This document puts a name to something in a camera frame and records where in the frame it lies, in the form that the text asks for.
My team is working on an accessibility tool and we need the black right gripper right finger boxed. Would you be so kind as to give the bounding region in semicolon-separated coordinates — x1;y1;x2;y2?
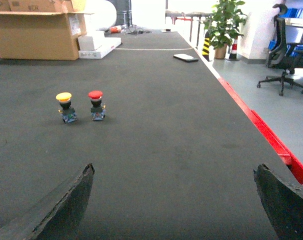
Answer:
253;164;303;240

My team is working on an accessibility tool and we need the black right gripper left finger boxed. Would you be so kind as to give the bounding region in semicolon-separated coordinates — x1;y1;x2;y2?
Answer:
0;163;95;240

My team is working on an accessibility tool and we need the yellow mushroom push button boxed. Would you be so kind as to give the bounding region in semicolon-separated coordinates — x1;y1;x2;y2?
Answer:
55;92;77;124

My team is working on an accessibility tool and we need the red mushroom push button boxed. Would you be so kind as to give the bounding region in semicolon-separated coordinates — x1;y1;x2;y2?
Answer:
88;90;106;121

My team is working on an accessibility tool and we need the black office chair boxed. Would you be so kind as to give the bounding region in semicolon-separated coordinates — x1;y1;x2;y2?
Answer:
256;3;303;96

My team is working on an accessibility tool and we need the red white traffic cone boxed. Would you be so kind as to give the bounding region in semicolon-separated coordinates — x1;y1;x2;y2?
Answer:
227;37;239;61

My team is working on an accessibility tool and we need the yellow black striped cone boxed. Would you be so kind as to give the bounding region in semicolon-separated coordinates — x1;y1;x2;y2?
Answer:
201;30;211;62

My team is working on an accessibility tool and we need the white small box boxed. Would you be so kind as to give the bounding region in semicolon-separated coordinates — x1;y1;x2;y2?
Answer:
78;31;105;51

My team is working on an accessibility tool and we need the white flat box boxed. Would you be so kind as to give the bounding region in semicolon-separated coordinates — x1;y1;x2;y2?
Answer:
78;37;122;60

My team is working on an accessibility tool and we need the potted green plant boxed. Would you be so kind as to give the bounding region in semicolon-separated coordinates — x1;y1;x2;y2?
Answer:
205;0;247;60

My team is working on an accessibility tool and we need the large cardboard box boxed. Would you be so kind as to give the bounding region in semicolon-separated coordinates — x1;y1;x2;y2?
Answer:
0;0;87;60

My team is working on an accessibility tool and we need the white foam roll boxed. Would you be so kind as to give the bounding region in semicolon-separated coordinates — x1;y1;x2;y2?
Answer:
84;0;117;33

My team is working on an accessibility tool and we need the red table edge rail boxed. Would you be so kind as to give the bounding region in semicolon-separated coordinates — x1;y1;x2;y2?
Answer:
217;76;303;185

